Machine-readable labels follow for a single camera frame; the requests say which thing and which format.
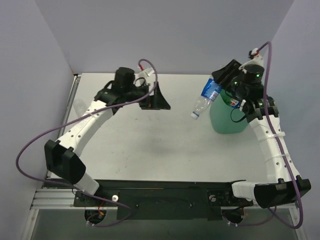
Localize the Pepsi bottle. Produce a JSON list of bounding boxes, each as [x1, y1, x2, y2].
[[191, 76, 222, 120], [228, 98, 241, 109]]

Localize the clear unlabelled bottle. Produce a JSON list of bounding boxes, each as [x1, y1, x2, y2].
[[73, 99, 87, 118]]

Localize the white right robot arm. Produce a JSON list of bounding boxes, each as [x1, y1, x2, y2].
[[212, 59, 311, 209]]

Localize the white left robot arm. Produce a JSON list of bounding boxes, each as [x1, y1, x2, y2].
[[44, 67, 171, 206]]

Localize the green plastic bin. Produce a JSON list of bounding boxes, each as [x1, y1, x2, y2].
[[206, 87, 263, 134]]

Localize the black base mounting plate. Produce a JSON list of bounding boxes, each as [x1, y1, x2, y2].
[[72, 179, 253, 222]]

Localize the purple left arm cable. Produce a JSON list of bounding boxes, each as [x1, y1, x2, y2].
[[15, 58, 158, 228]]

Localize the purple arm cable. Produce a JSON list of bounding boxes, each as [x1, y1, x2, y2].
[[15, 58, 158, 228], [222, 41, 305, 230]]

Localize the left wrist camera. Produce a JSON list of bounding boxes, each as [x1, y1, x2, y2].
[[137, 67, 155, 79]]

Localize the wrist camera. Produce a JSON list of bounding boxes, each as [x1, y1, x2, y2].
[[137, 67, 155, 79], [238, 48, 264, 70]]

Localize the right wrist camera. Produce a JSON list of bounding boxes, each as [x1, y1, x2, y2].
[[238, 48, 264, 70]]

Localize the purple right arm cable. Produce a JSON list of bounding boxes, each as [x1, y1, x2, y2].
[[222, 41, 305, 230]]

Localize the aluminium rail right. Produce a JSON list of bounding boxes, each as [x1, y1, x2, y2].
[[250, 201, 297, 209]]

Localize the aluminium rail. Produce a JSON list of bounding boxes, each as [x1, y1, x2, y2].
[[250, 201, 297, 209], [30, 188, 75, 210]]

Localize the aluminium rail left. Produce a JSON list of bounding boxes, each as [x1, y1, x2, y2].
[[30, 188, 75, 210]]

